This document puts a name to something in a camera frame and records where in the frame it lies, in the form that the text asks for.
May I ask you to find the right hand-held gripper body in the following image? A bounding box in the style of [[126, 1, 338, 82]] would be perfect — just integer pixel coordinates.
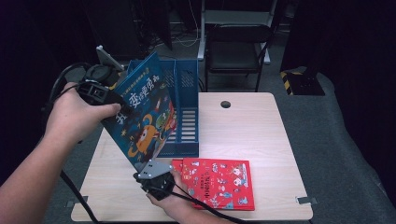
[[134, 159, 177, 202]]

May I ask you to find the blue plastic file rack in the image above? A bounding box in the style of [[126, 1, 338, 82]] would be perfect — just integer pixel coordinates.
[[127, 59, 200, 159]]

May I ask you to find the black cable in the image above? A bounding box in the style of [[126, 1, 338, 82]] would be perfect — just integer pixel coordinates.
[[40, 62, 101, 224], [169, 183, 250, 224]]

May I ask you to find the person's left hand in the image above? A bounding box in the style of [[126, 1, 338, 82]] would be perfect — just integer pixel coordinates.
[[45, 82, 122, 143]]

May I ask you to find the black stand with striped base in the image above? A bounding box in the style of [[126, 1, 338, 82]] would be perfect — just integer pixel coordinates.
[[279, 66, 326, 96]]

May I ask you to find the person's right hand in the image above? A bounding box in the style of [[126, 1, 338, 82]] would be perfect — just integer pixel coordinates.
[[146, 170, 200, 218]]

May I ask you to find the white floor cable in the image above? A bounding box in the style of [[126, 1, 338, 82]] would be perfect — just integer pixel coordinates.
[[172, 0, 200, 49]]

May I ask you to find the black folding chair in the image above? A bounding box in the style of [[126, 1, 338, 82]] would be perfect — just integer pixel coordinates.
[[204, 23, 274, 92]]

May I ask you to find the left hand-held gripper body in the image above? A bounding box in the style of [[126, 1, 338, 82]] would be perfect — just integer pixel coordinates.
[[77, 45, 125, 106]]

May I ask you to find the dark metal stand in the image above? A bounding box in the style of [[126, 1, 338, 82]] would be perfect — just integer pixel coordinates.
[[129, 0, 174, 60]]

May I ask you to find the blue picture book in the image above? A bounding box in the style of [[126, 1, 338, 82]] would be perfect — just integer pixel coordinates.
[[101, 50, 178, 173]]

